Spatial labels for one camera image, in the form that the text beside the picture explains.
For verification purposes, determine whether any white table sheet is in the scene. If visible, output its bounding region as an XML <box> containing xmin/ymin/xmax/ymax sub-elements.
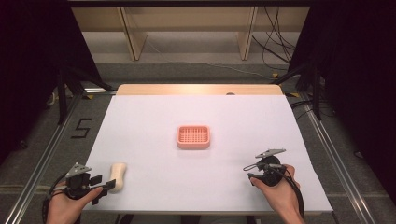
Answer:
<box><xmin>82</xmin><ymin>94</ymin><xmax>334</xmax><ymax>217</ymax></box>

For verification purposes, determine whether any aluminium floor rail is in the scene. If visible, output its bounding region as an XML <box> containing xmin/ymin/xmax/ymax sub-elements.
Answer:
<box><xmin>3</xmin><ymin>92</ymin><xmax>84</xmax><ymax>224</ymax></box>
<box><xmin>299</xmin><ymin>92</ymin><xmax>378</xmax><ymax>224</ymax></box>

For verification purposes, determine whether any thin grey cable loop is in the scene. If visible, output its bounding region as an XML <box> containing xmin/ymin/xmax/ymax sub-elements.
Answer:
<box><xmin>242</xmin><ymin>162</ymin><xmax>266</xmax><ymax>173</ymax></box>

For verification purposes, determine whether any bundle of black floor cables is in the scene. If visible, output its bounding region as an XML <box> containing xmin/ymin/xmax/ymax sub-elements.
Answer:
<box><xmin>251</xmin><ymin>6</ymin><xmax>297</xmax><ymax>72</ymax></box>

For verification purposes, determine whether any pink soap dish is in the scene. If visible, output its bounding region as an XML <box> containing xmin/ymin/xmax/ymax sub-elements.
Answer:
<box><xmin>176</xmin><ymin>124</ymin><xmax>212</xmax><ymax>151</ymax></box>

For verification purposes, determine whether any black metal stand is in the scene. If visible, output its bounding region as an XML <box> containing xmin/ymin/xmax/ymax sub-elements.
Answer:
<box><xmin>55</xmin><ymin>65</ymin><xmax>116</xmax><ymax>126</ymax></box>
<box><xmin>273</xmin><ymin>61</ymin><xmax>325</xmax><ymax>121</ymax></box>

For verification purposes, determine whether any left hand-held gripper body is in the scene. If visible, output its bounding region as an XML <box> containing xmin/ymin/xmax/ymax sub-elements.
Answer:
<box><xmin>64</xmin><ymin>162</ymin><xmax>97</xmax><ymax>200</ymax></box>

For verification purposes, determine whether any person's left hand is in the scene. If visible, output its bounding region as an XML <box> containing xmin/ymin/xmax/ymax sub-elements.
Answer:
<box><xmin>46</xmin><ymin>186</ymin><xmax>104</xmax><ymax>224</ymax></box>

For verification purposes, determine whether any person's right hand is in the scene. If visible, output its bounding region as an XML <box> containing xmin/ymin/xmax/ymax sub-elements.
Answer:
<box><xmin>249</xmin><ymin>164</ymin><xmax>302</xmax><ymax>217</ymax></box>

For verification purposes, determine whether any black curtain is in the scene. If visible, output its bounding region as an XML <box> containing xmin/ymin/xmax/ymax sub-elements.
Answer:
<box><xmin>288</xmin><ymin>0</ymin><xmax>396</xmax><ymax>200</ymax></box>
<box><xmin>0</xmin><ymin>0</ymin><xmax>105</xmax><ymax>164</ymax></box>

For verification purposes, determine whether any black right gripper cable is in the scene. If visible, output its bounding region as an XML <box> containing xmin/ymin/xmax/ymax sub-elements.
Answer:
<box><xmin>268</xmin><ymin>163</ymin><xmax>305</xmax><ymax>218</ymax></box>

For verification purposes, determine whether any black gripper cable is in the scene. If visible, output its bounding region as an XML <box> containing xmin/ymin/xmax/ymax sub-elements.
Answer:
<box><xmin>268</xmin><ymin>163</ymin><xmax>305</xmax><ymax>218</ymax></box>
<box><xmin>41</xmin><ymin>173</ymin><xmax>69</xmax><ymax>224</ymax></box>

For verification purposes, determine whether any beige wooden shelf unit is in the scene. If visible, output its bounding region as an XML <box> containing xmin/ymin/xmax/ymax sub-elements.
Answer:
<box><xmin>70</xmin><ymin>5</ymin><xmax>312</xmax><ymax>63</ymax></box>

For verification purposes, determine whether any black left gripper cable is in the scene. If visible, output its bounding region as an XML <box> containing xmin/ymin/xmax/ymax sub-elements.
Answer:
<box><xmin>41</xmin><ymin>173</ymin><xmax>69</xmax><ymax>224</ymax></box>

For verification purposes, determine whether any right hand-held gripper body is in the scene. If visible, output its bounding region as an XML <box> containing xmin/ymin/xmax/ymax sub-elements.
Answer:
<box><xmin>247</xmin><ymin>148</ymin><xmax>288</xmax><ymax>188</ymax></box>

